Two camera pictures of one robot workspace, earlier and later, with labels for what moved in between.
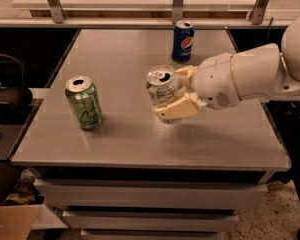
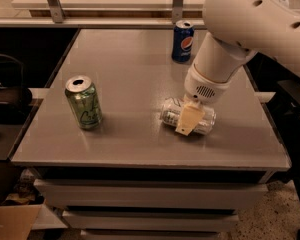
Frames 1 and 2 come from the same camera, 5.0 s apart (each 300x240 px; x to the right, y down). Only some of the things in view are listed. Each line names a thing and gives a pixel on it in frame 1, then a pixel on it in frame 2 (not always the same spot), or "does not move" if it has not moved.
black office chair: [8, 97] does not move
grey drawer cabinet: [135, 176] does not move
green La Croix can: [84, 100] does not move
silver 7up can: [162, 81] to [170, 112]
